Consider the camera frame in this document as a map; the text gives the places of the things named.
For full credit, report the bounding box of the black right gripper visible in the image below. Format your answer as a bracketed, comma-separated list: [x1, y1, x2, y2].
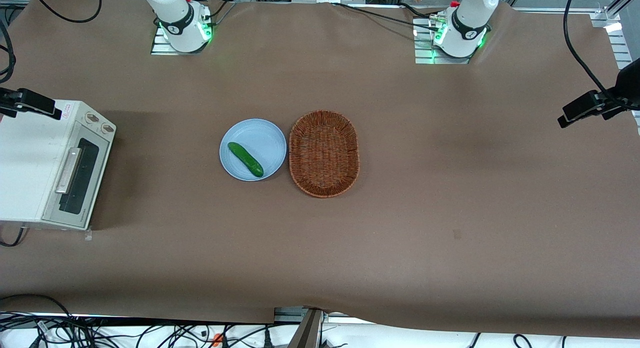
[0, 87, 62, 120]

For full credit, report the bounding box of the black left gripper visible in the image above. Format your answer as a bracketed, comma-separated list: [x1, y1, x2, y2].
[558, 58, 640, 129]

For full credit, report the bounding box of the oven door with silver handle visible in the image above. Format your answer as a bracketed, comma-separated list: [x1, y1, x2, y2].
[41, 134, 112, 231]

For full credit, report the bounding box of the white toaster oven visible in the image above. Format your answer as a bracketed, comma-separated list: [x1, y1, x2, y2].
[0, 99, 117, 231]

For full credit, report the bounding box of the brown paper table cover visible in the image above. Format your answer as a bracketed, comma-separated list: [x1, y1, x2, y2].
[0, 0, 640, 339]

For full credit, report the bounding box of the green cucumber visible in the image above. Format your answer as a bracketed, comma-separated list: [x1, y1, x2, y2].
[227, 142, 264, 178]

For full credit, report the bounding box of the light blue round plate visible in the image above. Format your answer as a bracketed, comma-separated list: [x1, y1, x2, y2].
[219, 118, 288, 182]

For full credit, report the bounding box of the brown oval wicker basket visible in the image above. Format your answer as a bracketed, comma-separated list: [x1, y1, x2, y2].
[288, 110, 360, 199]

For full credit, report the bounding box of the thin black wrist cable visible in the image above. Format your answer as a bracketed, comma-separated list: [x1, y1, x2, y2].
[0, 19, 17, 85]

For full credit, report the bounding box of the slotted aluminium rail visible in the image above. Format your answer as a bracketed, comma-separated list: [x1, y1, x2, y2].
[606, 29, 640, 134]

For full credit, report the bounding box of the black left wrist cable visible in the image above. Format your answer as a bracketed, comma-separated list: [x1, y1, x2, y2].
[563, 0, 610, 96]

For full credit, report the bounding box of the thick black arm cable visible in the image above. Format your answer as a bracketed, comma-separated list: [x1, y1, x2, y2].
[29, 0, 103, 24]

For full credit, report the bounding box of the aluminium corner bracket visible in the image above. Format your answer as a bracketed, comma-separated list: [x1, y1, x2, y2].
[590, 9, 623, 35]

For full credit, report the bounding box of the black oven power cable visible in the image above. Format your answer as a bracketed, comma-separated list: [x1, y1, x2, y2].
[0, 227, 26, 248]

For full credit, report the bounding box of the short black table cable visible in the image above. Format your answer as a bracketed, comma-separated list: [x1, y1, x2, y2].
[397, 3, 436, 20]

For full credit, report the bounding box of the long black table cable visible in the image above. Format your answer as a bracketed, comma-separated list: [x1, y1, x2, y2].
[330, 2, 441, 33]

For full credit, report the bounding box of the aluminium table edge bracket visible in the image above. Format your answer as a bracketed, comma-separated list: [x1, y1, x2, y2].
[274, 306, 307, 323]

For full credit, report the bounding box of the aluminium camera post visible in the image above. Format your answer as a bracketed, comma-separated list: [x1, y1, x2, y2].
[290, 309, 325, 348]

